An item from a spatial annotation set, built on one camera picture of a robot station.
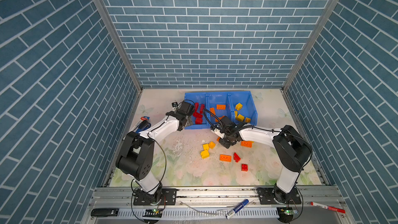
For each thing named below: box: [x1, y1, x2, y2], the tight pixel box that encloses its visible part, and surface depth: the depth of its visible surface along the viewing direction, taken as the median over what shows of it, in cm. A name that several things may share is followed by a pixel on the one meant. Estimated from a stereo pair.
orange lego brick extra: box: [219, 154, 232, 163], surface depth 88 cm
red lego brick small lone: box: [240, 163, 249, 172], surface depth 84 cm
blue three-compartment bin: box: [184, 91, 258, 130], surface depth 107 cm
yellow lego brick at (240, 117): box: [236, 114, 245, 122], surface depth 103 cm
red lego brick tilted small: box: [233, 151, 241, 163], surface depth 87 cm
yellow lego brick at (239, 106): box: [235, 102, 244, 111], surface depth 110 cm
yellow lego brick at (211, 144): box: [208, 141, 217, 150], surface depth 93 cm
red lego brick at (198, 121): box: [195, 117, 203, 125], surface depth 101 cm
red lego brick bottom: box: [192, 111, 203, 119], surface depth 104 cm
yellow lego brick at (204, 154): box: [200, 149, 210, 160], surface depth 88 cm
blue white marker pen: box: [225, 198, 250, 220], surface depth 71 cm
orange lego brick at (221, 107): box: [216, 104, 226, 110], surface depth 108 cm
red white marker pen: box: [310, 201, 346, 214], surface depth 72 cm
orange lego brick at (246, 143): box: [240, 140, 254, 149], surface depth 93 cm
